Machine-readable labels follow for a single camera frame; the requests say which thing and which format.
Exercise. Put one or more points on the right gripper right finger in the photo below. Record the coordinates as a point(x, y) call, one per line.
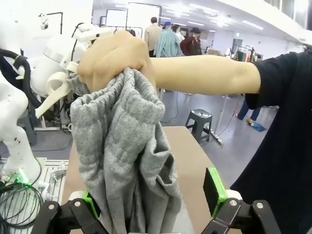
point(234, 214)

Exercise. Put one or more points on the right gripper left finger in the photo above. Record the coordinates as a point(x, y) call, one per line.
point(73, 214)

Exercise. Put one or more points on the grey training pants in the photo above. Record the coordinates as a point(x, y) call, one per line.
point(122, 146)

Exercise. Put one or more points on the person's left forearm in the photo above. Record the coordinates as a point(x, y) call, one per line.
point(200, 75)

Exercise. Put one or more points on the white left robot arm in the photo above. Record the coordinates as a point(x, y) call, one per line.
point(14, 109)

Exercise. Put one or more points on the person's left hand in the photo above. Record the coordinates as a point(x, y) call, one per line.
point(114, 56)

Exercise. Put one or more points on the person in black t-shirt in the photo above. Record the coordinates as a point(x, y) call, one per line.
point(280, 146)

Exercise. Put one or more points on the walking person in jeans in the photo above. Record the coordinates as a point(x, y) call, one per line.
point(243, 112)

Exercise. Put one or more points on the grey plastic stool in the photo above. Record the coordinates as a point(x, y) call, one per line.
point(198, 117)

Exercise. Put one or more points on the clothing rack with garments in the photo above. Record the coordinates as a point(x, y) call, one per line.
point(241, 54)

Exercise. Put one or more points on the person with hat, red jacket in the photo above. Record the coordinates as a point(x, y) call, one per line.
point(189, 45)

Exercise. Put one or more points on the person with blue cap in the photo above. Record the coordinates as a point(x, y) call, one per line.
point(168, 41)

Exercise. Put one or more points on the person in white shirt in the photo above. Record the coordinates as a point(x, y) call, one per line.
point(180, 35)

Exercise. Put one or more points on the person in beige shirt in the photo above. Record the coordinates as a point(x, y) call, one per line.
point(153, 36)

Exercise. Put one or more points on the white diffuser panel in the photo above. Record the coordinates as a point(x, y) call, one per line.
point(117, 18)
point(143, 14)

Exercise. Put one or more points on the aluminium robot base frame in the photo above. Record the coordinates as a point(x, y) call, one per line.
point(52, 168)

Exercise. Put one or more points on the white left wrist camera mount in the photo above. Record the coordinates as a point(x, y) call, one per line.
point(90, 35)

